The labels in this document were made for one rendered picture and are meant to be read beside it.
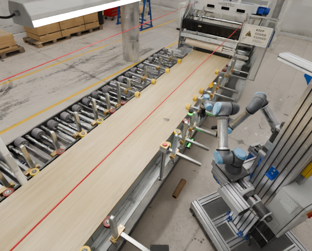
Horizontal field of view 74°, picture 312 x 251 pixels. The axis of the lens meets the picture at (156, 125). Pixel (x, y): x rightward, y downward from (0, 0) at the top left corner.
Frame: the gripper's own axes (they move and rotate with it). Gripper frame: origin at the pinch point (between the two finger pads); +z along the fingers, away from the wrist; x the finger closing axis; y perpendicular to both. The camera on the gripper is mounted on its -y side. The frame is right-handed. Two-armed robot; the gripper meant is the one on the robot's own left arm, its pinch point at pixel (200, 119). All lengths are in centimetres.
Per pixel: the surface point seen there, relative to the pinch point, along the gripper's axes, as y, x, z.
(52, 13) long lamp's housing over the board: 119, -81, -133
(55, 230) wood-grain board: 148, -104, 11
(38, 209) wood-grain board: 135, -126, 11
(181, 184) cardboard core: 31, -8, 93
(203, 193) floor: 34, 24, 101
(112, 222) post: 143, -59, -13
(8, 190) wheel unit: 126, -160, 10
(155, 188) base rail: 84, -38, 31
